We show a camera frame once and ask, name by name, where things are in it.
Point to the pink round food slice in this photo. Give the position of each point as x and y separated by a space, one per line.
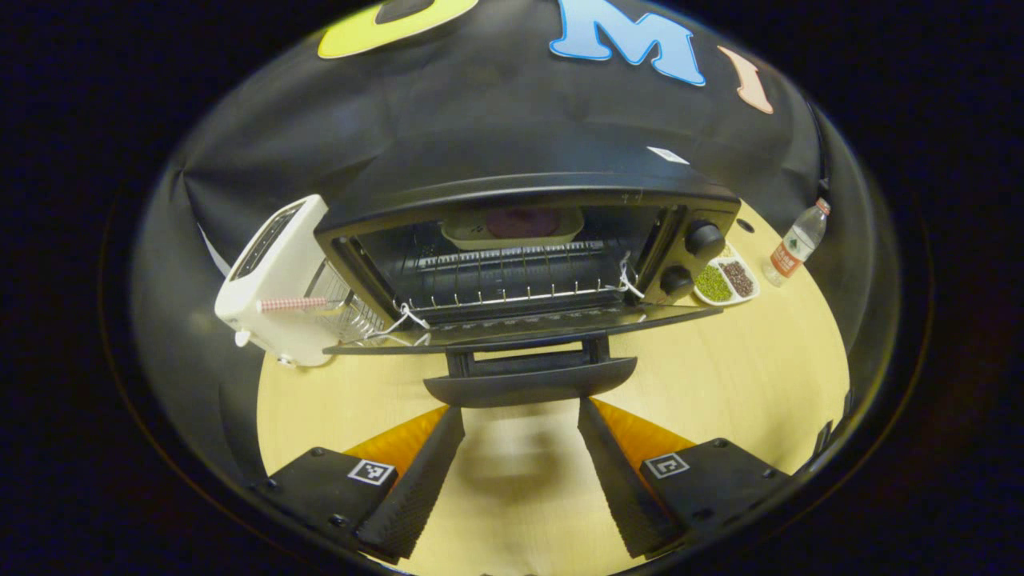
524 222

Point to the pile of green mung beans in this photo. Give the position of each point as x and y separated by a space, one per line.
712 285

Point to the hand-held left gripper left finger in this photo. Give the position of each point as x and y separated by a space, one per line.
420 488

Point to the clear plastic water bottle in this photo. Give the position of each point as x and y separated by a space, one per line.
792 252

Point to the black electric oven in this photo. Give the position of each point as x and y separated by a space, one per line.
528 188

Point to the white divided tray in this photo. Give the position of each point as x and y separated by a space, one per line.
718 262

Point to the white toaster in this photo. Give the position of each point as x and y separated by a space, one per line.
280 264

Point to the pile of dark red beans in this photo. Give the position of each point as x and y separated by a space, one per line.
739 278

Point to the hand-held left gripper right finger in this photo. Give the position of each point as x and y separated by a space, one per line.
620 488

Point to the black backdrop cloth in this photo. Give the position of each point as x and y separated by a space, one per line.
480 120

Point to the pale square plate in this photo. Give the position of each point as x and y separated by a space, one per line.
464 236

